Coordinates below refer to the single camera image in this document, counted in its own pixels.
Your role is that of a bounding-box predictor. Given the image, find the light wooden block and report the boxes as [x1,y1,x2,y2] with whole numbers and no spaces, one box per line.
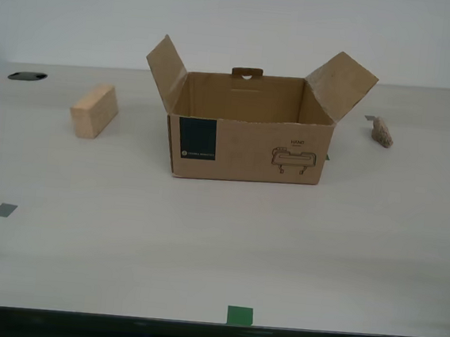
[67,81,122,142]

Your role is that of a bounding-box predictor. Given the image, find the speckled granite rock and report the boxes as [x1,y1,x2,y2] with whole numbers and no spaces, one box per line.
[368,115,397,149]

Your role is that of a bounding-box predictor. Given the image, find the open brown cardboard box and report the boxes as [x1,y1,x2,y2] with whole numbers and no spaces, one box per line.
[134,32,382,197]

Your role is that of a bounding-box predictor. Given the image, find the large green tape square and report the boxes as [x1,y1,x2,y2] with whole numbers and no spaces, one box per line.
[225,304,255,327]

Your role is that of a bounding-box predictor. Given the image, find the black table cable grommet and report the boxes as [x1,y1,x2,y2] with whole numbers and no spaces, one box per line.
[7,70,48,84]

